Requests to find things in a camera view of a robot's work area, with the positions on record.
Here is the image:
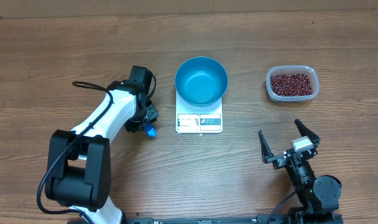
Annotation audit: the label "red beans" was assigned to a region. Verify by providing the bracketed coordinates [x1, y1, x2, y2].
[270, 73, 313, 96]

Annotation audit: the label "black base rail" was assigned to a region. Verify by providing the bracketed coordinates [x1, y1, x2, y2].
[67, 213, 344, 224]

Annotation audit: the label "blue metal bowl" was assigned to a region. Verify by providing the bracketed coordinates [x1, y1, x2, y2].
[175, 57, 229, 107]

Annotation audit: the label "white digital kitchen scale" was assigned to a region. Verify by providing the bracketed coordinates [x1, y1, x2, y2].
[175, 93, 223, 134]

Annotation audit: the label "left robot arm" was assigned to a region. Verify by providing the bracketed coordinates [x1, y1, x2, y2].
[37, 65, 159, 223]

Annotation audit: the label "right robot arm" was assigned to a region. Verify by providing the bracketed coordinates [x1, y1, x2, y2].
[256, 119, 343, 224]

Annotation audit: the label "clear plastic container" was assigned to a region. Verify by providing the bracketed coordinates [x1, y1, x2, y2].
[265, 65, 320, 103]

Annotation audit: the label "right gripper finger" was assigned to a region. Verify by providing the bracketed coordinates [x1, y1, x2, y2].
[258, 131, 274, 163]
[294, 119, 320, 144]

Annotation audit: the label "blue plastic measuring scoop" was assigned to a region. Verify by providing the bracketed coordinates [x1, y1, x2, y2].
[144, 124, 157, 138]

